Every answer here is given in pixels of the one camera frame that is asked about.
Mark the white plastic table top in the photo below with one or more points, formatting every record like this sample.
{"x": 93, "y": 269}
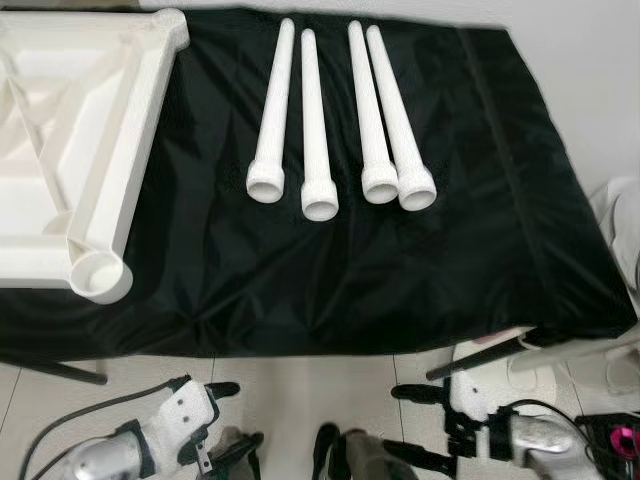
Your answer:
{"x": 100, "y": 100}

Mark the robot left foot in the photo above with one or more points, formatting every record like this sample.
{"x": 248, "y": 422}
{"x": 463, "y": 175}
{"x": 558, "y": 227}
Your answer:
{"x": 245, "y": 465}

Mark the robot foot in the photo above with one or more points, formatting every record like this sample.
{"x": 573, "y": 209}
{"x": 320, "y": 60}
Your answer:
{"x": 350, "y": 460}
{"x": 245, "y": 465}

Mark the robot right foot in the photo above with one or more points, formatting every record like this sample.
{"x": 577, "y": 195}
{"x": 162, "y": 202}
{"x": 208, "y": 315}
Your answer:
{"x": 350, "y": 460}

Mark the white standing fan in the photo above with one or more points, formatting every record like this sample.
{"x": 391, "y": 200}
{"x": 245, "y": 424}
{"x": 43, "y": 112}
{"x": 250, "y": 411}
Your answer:
{"x": 500, "y": 365}

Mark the black cloth table cover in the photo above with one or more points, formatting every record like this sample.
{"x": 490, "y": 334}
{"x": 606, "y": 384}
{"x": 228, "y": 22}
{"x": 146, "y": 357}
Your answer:
{"x": 300, "y": 280}

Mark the pink and black hair dryer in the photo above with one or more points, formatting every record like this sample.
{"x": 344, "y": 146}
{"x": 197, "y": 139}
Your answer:
{"x": 625, "y": 437}

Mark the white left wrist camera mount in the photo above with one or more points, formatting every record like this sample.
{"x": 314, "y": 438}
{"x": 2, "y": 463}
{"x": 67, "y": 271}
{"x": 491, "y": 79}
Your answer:
{"x": 185, "y": 415}

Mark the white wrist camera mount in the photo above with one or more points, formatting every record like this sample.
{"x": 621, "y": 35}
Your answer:
{"x": 468, "y": 392}
{"x": 185, "y": 415}

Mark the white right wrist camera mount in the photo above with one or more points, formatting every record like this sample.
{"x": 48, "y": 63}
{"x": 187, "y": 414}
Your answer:
{"x": 468, "y": 392}

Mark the black metal table frame bar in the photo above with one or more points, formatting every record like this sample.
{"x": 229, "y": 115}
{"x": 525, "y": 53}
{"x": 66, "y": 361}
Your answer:
{"x": 50, "y": 368}
{"x": 475, "y": 358}

